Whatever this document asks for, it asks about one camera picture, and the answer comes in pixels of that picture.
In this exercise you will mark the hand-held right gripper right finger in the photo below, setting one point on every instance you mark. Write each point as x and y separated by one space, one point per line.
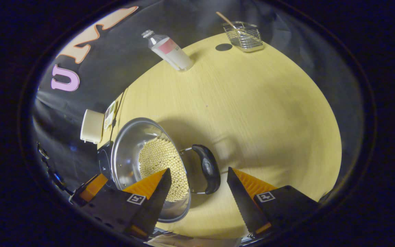
240 202

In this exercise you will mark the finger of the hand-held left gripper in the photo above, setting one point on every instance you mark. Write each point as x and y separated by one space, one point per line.
93 187

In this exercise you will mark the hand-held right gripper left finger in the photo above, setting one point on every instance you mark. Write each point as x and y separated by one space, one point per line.
156 202

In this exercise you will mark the black induction cooktop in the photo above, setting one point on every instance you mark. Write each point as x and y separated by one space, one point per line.
103 161

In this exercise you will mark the white divided plate of beans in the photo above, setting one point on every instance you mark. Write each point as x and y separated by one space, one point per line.
109 116

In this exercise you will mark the clear bottle with red label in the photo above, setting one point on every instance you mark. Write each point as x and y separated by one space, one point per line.
173 51

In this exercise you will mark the black round table grommet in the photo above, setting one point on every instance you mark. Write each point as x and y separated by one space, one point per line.
224 47

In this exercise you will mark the wooden stick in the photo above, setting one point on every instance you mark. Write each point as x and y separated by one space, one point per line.
225 20

